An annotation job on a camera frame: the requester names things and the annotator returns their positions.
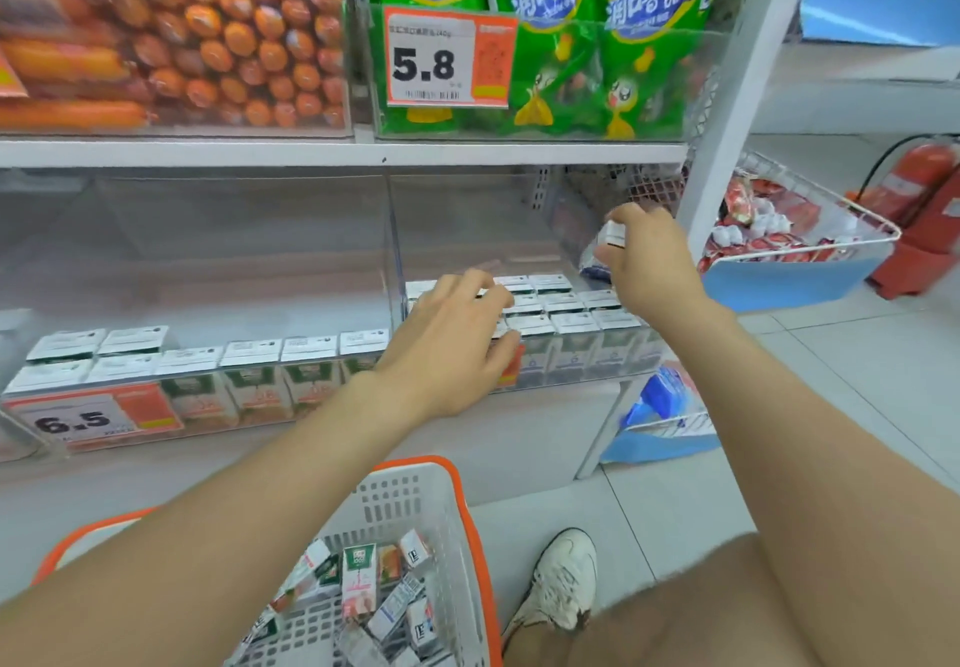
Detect person's left hand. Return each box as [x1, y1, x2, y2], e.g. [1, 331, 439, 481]
[373, 268, 524, 420]

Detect person's right hand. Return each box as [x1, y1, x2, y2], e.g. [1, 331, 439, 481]
[593, 202, 721, 327]

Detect carton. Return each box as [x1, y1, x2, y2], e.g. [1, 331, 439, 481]
[578, 219, 628, 286]

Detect white shopping basket orange handles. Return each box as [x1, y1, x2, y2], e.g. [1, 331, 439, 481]
[31, 455, 503, 667]

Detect pile of small juice cartons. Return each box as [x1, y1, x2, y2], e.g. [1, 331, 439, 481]
[228, 529, 439, 667]

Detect person's right forearm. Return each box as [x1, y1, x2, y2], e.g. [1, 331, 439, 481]
[650, 298, 960, 667]

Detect person's left forearm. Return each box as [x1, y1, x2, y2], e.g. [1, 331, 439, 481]
[0, 372, 429, 667]

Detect person's right white shoe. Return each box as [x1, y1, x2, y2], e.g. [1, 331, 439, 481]
[502, 527, 600, 639]

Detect person's right leg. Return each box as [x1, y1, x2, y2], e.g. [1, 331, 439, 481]
[502, 533, 820, 667]

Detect orange white price tag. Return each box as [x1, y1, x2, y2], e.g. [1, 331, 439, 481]
[494, 343, 528, 391]
[383, 5, 521, 111]
[2, 382, 184, 455]
[0, 49, 31, 100]

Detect blue plastic packet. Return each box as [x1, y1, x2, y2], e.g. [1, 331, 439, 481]
[624, 364, 689, 429]

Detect heap of red white packets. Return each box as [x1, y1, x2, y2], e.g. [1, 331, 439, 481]
[699, 175, 862, 272]

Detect stack of green packets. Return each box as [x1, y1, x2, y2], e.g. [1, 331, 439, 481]
[359, 0, 745, 142]

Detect red extinguisher stand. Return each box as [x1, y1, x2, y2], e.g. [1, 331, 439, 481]
[868, 241, 959, 302]

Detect stack of orange sausages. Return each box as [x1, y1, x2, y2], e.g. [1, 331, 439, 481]
[0, 0, 348, 132]

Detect blue panel wire basket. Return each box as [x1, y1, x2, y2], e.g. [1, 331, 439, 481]
[601, 361, 723, 466]
[699, 150, 903, 315]

